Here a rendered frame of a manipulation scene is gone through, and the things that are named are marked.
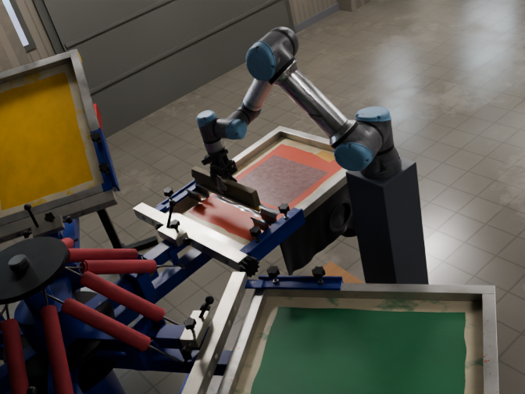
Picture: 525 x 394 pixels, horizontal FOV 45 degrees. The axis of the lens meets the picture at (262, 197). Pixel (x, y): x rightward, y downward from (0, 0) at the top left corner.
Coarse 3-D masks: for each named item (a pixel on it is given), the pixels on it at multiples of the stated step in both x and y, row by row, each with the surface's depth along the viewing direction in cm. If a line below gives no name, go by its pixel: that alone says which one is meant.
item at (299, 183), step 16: (304, 160) 289; (320, 160) 286; (288, 176) 281; (304, 176) 278; (320, 176) 275; (272, 192) 274; (288, 192) 271; (304, 192) 268; (224, 224) 262; (240, 224) 260
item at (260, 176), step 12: (276, 156) 298; (288, 156) 295; (300, 156) 293; (252, 168) 294; (264, 168) 291; (276, 168) 289; (288, 168) 287; (240, 180) 288; (252, 180) 285; (264, 180) 283; (276, 180) 281; (204, 204) 278; (216, 204) 276; (228, 204) 274; (204, 216) 271; (216, 216) 269; (228, 216) 267
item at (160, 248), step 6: (156, 246) 245; (162, 246) 245; (168, 246) 244; (174, 246) 245; (180, 246) 247; (186, 246) 249; (150, 252) 243; (156, 252) 243; (162, 252) 242; (168, 252) 244; (144, 258) 242; (150, 258) 240; (156, 258) 240; (162, 258) 242; (168, 258) 244
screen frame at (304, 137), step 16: (288, 128) 310; (256, 144) 304; (320, 144) 293; (240, 160) 297; (336, 176) 266; (320, 192) 259; (176, 208) 278; (304, 208) 253; (192, 224) 261; (224, 240) 247
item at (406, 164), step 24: (408, 168) 223; (360, 192) 229; (384, 192) 218; (408, 192) 227; (360, 216) 237; (384, 216) 225; (408, 216) 232; (360, 240) 246; (384, 240) 233; (408, 240) 237; (384, 264) 241; (408, 264) 243
